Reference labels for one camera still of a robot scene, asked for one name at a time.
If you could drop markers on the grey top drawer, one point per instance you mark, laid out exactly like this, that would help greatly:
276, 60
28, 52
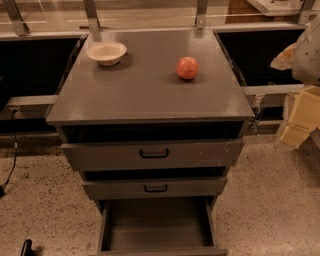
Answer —
152, 154

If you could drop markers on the grey bottom drawer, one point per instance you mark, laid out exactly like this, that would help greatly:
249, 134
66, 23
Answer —
158, 227

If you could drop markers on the grey middle drawer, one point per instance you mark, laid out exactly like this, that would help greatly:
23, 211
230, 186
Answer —
154, 188

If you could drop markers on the red apple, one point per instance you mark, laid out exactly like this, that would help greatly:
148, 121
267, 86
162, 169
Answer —
187, 68

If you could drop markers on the white bowl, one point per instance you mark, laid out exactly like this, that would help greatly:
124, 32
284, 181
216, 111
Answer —
107, 53

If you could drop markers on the grey drawer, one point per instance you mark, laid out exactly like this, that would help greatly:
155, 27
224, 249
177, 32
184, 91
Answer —
154, 188
152, 154
158, 227

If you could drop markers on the black object on floor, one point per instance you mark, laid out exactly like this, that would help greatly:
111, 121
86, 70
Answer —
27, 248

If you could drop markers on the yellow robot base part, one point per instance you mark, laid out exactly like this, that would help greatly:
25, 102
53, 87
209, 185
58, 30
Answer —
304, 117

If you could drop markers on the grey drawer cabinet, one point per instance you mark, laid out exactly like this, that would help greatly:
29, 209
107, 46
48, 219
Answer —
142, 99

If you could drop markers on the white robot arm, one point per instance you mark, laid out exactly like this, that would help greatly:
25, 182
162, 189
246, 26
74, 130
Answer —
302, 57

